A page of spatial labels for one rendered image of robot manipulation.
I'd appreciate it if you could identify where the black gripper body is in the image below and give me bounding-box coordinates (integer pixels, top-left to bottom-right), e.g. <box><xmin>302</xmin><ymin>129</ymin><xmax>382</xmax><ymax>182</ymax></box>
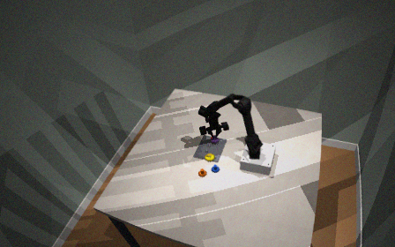
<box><xmin>199</xmin><ymin>120</ymin><xmax>229</xmax><ymax>135</ymax></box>

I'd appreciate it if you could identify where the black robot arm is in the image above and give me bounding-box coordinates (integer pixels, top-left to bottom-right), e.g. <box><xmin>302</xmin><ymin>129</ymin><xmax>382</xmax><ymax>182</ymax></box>
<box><xmin>198</xmin><ymin>94</ymin><xmax>263</xmax><ymax>160</ymax></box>

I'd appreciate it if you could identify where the yellow gear with black stripe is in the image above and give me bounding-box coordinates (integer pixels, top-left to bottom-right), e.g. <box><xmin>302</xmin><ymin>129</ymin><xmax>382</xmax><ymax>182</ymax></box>
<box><xmin>205</xmin><ymin>153</ymin><xmax>215</xmax><ymax>161</ymax></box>

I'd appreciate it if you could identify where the brown gear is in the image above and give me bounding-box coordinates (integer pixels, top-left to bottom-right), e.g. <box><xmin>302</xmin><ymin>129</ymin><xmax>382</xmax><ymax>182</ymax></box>
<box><xmin>198</xmin><ymin>168</ymin><xmax>207</xmax><ymax>177</ymax></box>

